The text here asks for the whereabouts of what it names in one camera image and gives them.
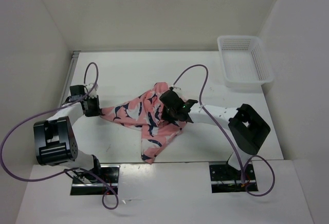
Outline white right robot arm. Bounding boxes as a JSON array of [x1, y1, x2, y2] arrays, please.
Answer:
[[159, 87, 270, 179]]

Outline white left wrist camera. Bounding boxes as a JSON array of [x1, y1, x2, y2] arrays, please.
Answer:
[[83, 83, 98, 98]]

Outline pink shark print shorts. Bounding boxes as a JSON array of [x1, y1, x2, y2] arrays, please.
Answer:
[[101, 82, 187, 164]]

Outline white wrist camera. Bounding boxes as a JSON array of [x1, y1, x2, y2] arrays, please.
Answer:
[[170, 86, 184, 99], [83, 83, 98, 98]]

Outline white plastic basket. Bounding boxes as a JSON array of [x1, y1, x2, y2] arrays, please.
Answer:
[[217, 35, 274, 88]]

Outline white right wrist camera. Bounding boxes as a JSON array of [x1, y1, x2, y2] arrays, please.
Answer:
[[170, 86, 184, 99]]

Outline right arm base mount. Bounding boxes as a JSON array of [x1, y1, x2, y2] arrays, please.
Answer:
[[209, 162, 258, 193]]

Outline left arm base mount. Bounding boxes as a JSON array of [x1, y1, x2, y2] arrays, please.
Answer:
[[69, 164, 120, 196]]

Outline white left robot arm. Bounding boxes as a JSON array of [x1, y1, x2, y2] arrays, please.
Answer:
[[33, 83, 103, 183]]

